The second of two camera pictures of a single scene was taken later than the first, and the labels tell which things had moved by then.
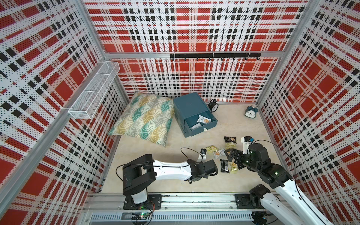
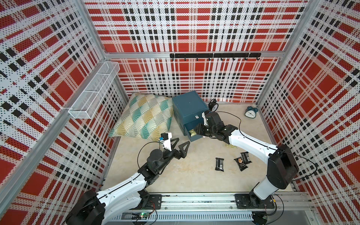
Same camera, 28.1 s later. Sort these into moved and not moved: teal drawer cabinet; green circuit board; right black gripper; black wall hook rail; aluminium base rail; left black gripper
Moved: right black gripper; left black gripper
Not moved: aluminium base rail; green circuit board; black wall hook rail; teal drawer cabinet
